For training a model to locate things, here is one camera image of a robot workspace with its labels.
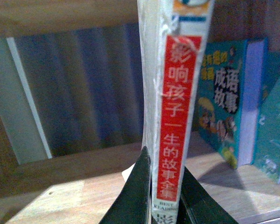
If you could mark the white wall post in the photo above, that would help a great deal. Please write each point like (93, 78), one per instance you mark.
(17, 108)

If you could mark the thin book beside divider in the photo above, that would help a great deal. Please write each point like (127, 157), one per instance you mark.
(267, 148)

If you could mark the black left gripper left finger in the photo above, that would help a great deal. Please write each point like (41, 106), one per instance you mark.
(132, 204)

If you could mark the red white spine book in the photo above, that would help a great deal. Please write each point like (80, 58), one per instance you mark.
(173, 35)

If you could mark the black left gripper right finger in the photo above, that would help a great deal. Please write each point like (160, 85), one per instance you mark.
(196, 206)

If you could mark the light wooden bookshelf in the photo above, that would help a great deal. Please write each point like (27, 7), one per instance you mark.
(79, 188)

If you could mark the dark blue curtain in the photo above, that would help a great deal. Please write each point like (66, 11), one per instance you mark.
(86, 86)

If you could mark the blue cover thick book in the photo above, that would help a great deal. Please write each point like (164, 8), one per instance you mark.
(228, 97)

